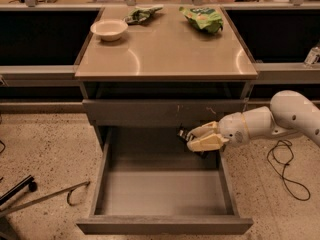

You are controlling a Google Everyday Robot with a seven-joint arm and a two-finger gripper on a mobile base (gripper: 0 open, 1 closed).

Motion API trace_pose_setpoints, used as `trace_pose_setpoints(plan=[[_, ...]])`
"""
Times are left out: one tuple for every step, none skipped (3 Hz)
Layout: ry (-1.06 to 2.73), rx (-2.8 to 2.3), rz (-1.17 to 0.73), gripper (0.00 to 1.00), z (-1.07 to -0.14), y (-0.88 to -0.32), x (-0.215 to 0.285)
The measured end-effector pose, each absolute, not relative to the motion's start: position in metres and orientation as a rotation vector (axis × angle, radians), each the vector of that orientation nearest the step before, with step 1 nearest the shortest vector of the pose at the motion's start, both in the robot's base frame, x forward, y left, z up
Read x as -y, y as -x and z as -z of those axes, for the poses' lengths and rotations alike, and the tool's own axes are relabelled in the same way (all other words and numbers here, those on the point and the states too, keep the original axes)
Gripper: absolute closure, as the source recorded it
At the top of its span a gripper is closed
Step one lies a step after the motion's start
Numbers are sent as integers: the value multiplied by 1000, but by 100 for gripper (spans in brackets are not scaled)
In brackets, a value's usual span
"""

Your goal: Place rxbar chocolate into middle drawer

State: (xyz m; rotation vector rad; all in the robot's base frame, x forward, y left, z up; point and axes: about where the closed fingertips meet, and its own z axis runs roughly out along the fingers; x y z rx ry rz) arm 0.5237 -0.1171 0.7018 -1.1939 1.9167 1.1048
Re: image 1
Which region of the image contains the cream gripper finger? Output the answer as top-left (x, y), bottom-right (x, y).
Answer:
top-left (187, 133), bottom-right (228, 152)
top-left (187, 121), bottom-right (219, 141)

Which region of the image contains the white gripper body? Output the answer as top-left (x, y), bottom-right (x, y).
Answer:
top-left (218, 112), bottom-right (249, 146)

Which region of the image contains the black rxbar chocolate bar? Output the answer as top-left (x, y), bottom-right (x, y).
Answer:
top-left (177, 126), bottom-right (209, 159)

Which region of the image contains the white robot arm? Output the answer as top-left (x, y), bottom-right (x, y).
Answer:
top-left (187, 90), bottom-right (320, 152)

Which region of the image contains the open grey middle drawer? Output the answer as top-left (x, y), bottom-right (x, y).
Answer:
top-left (77, 127), bottom-right (253, 235)

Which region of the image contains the grey drawer cabinet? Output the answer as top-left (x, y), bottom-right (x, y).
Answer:
top-left (75, 5), bottom-right (257, 143)

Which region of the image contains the closed grey top drawer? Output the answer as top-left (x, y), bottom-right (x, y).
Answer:
top-left (83, 99), bottom-right (244, 127)

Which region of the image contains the clear plastic bottle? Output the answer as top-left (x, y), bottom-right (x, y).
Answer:
top-left (304, 42), bottom-right (320, 66)

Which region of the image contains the bright green chip bag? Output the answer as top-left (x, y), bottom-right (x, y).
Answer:
top-left (179, 7), bottom-right (224, 35)

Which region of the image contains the dark green snack bag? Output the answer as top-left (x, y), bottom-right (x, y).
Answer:
top-left (123, 6), bottom-right (163, 25)

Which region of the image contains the white bowl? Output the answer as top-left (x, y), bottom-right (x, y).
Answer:
top-left (90, 19), bottom-right (128, 41)

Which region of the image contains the metal rod with hook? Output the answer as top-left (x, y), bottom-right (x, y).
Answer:
top-left (0, 181), bottom-right (90, 218)

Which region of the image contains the black stand leg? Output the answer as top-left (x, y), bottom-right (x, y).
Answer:
top-left (0, 175), bottom-right (37, 205)

